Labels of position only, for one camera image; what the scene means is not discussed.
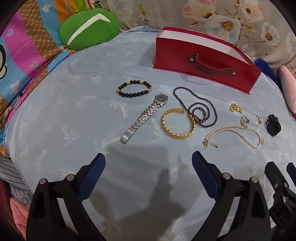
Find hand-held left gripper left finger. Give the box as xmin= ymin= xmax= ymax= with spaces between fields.
xmin=27 ymin=153 xmax=106 ymax=241

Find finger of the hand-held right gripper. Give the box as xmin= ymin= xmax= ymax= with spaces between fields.
xmin=286 ymin=162 xmax=296 ymax=183
xmin=265 ymin=162 xmax=292 ymax=204

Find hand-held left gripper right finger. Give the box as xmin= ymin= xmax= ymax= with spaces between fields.
xmin=192 ymin=151 xmax=271 ymax=241

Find black wristwatch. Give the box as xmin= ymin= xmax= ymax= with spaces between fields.
xmin=265 ymin=114 xmax=282 ymax=135

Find white pearl necklace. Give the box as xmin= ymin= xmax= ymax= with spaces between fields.
xmin=203 ymin=125 xmax=265 ymax=150

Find gold bangle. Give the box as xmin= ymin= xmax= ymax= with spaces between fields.
xmin=161 ymin=108 xmax=196 ymax=139

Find dark purple bead necklace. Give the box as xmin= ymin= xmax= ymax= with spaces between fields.
xmin=173 ymin=87 xmax=219 ymax=128

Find silver metal wristwatch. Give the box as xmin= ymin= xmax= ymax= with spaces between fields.
xmin=120 ymin=93 xmax=169 ymax=144

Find black bead bracelet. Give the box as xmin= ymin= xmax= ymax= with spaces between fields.
xmin=116 ymin=80 xmax=152 ymax=98

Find red gift box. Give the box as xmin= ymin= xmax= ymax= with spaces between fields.
xmin=153 ymin=26 xmax=262 ymax=95

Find light blue bedsheet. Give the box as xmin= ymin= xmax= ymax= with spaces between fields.
xmin=5 ymin=24 xmax=296 ymax=241

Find striped white cloth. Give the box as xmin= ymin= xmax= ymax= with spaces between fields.
xmin=0 ymin=155 xmax=35 ymax=205

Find pink cloth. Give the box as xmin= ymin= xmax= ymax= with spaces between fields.
xmin=9 ymin=197 xmax=31 ymax=238

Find pink pillow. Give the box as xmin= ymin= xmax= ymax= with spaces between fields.
xmin=279 ymin=65 xmax=296 ymax=114

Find blue fuzzy plush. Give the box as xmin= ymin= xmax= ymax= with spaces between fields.
xmin=254 ymin=58 xmax=283 ymax=91

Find colourful cartoon pillow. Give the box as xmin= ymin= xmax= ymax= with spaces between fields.
xmin=0 ymin=0 xmax=103 ymax=159

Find green plush pillow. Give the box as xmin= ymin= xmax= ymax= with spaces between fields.
xmin=59 ymin=9 xmax=119 ymax=50

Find grey floral blanket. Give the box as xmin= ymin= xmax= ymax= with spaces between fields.
xmin=102 ymin=0 xmax=296 ymax=70

